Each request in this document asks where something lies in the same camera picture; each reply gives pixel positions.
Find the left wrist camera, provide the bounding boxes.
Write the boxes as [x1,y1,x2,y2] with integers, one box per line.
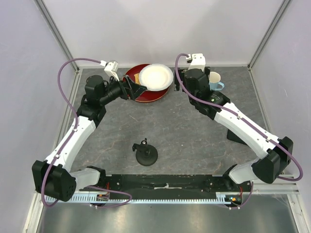
[104,60,120,82]

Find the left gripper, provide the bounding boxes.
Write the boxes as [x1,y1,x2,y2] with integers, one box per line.
[100,73,147,105]

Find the black phone stand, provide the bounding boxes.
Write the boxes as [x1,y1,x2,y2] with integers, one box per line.
[132,138,158,166]

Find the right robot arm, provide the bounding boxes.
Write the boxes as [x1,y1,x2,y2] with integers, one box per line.
[174,68,294,191]

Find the white paper plate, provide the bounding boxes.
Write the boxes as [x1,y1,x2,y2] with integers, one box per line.
[138,64,173,91]

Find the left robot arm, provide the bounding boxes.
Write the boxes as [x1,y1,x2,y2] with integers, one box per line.
[32,75,147,201]

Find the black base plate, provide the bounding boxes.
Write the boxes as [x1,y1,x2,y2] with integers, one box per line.
[96,174,251,200]

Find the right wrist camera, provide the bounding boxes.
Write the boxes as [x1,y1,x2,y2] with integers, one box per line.
[186,53,206,72]

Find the red round tray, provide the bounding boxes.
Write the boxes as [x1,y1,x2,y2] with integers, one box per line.
[125,64,170,103]

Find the light blue mug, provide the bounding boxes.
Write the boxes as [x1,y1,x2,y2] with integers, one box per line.
[209,71,225,91]

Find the grey cable duct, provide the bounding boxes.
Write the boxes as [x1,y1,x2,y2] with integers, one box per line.
[45,191,243,204]

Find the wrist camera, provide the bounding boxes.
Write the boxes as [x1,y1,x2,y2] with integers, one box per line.
[186,53,206,72]
[104,60,120,82]

